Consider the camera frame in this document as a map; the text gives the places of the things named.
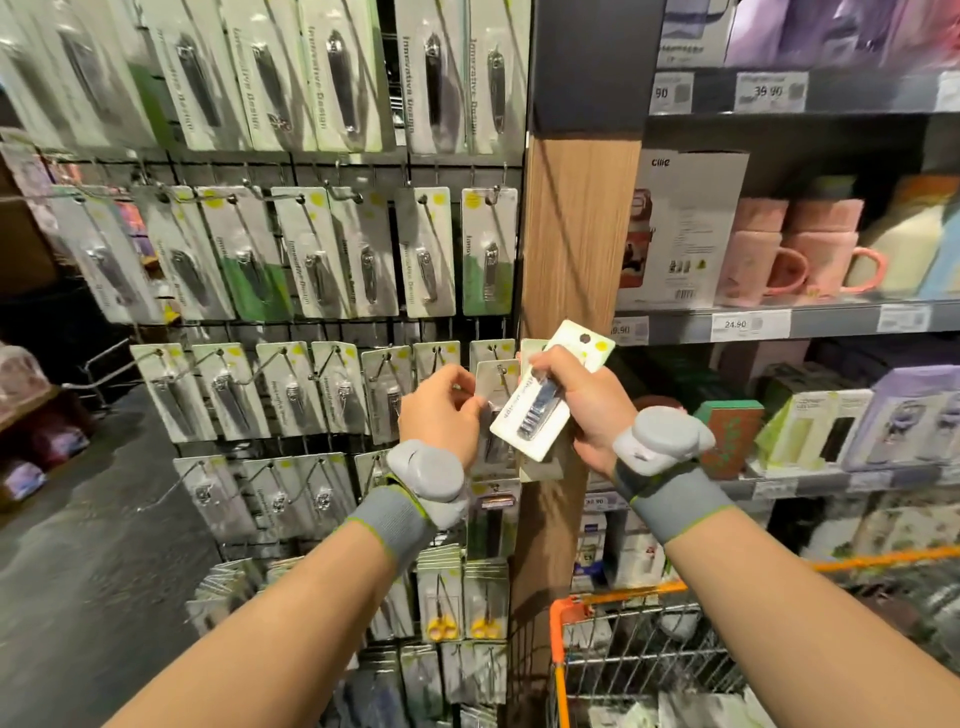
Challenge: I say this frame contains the person's left hand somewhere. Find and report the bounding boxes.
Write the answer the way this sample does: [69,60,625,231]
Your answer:
[399,364,492,467]

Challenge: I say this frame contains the person's right hand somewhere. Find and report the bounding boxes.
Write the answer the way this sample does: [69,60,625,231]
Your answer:
[529,345,639,479]

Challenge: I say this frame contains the white carded nail clipper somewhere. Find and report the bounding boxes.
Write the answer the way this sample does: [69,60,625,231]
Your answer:
[490,319,617,464]

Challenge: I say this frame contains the rows of hung nail clipper packs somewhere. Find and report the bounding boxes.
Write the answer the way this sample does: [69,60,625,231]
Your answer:
[0,0,530,728]

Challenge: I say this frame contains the orange wire shopping cart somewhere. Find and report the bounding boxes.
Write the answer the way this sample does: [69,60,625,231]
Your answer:
[547,547,960,728]

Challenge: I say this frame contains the pile of packets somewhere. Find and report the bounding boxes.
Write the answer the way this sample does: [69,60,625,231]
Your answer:
[585,687,782,728]

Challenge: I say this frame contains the person's right forearm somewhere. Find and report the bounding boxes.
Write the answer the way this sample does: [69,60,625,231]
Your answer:
[667,502,960,728]

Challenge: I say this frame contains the person's left forearm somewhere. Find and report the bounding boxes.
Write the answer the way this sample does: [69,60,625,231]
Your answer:
[105,517,399,728]

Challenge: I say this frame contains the large white product box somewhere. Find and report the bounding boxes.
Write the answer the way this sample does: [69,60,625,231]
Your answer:
[622,150,749,309]

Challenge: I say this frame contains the grey kitchenware shelf unit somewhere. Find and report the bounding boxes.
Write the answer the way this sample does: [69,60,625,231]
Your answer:
[577,0,960,602]

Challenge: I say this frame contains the lavender product box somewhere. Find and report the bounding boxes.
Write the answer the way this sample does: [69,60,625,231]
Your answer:
[840,364,960,470]

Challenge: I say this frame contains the wooden detergent shelf unit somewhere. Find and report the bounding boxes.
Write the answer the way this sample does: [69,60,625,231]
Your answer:
[0,337,99,519]

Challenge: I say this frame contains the grey wrist tracker band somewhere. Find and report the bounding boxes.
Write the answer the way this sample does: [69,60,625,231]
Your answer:
[612,405,737,545]
[348,439,471,569]

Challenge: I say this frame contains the teal orange box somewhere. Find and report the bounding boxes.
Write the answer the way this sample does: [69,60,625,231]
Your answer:
[693,397,767,479]

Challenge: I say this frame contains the green white box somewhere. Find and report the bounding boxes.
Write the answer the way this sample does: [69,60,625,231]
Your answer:
[754,387,875,479]

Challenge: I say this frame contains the cream white jug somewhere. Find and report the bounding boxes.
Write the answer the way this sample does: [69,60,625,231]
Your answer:
[862,175,960,297]

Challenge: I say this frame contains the wooden post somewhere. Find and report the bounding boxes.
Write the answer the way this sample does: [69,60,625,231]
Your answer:
[507,135,647,728]

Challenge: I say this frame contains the metal rail barrier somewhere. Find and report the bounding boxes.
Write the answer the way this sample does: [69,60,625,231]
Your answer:
[67,337,152,414]

